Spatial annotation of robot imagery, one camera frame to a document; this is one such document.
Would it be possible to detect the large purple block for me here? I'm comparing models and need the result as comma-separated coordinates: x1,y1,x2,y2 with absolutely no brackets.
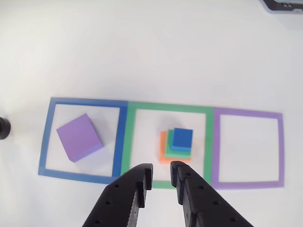
56,113,104,163

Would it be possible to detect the orange block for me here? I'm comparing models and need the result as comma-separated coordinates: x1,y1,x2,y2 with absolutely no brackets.
158,131,191,165

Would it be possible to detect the purple square frame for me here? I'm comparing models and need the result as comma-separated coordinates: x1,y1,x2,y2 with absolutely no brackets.
210,106,285,190

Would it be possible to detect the black tripod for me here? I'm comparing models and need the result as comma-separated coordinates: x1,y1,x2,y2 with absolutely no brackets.
0,117,12,140

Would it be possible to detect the black clear plastic case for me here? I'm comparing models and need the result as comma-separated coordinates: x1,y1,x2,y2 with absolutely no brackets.
259,0,303,15

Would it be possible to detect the green block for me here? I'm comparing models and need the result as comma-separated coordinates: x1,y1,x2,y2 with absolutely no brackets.
164,129,192,159

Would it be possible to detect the green square frame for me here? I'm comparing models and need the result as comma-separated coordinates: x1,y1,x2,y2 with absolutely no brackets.
120,101,215,189

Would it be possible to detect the small blue block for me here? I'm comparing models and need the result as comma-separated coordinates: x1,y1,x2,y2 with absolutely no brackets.
170,127,194,152

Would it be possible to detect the blue square frame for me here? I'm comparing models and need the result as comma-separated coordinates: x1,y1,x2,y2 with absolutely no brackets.
37,96,129,185

